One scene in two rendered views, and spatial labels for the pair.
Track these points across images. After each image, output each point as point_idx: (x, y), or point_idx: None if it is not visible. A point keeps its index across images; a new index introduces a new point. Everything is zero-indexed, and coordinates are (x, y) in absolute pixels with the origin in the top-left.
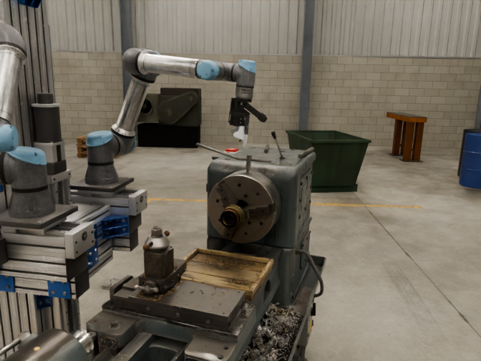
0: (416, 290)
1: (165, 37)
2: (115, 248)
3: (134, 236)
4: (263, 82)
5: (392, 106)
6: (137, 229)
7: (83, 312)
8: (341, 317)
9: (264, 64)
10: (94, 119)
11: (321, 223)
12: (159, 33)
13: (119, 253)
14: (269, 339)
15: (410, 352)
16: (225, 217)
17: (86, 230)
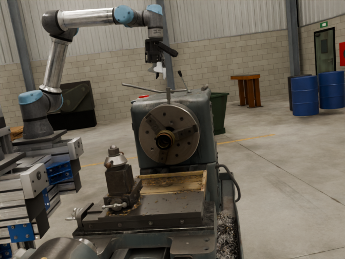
0: (295, 189)
1: None
2: (62, 193)
3: (77, 179)
4: (136, 69)
5: (233, 71)
6: (78, 173)
7: None
8: (248, 220)
9: (135, 55)
10: (6, 118)
11: None
12: (49, 43)
13: (53, 213)
14: None
15: (309, 233)
16: (159, 142)
17: (39, 170)
